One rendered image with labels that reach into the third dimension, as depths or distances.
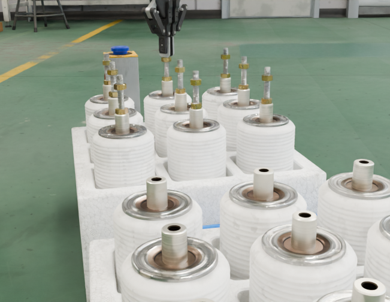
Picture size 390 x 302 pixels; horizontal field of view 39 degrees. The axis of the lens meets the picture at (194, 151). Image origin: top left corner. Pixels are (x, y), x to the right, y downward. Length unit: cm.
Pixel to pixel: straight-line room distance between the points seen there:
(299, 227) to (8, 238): 75
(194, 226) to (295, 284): 14
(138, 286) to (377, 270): 23
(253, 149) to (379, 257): 39
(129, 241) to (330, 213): 23
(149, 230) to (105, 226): 28
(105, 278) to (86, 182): 29
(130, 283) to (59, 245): 62
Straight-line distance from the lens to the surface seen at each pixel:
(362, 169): 64
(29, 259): 105
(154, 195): 58
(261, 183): 60
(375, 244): 55
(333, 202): 63
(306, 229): 50
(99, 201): 82
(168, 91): 110
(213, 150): 85
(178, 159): 86
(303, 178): 89
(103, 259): 64
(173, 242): 47
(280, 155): 89
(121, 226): 57
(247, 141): 89
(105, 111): 99
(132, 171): 84
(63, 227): 115
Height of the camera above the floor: 49
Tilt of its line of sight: 18 degrees down
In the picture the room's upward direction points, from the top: 1 degrees counter-clockwise
